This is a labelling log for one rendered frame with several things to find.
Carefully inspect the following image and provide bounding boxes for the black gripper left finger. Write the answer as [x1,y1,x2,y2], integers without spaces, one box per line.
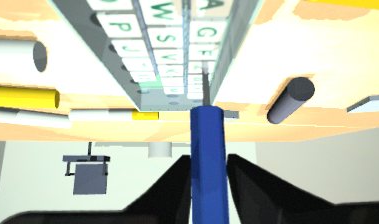
[0,154,191,224]

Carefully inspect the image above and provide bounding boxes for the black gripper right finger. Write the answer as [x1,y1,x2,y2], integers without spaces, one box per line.
[227,154,379,224]

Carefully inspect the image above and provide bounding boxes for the grey rectangular block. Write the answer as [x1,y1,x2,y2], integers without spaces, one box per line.
[224,110,239,122]

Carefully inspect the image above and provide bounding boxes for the blue stylus with grey tip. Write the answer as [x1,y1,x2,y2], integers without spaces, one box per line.
[190,68,230,224]

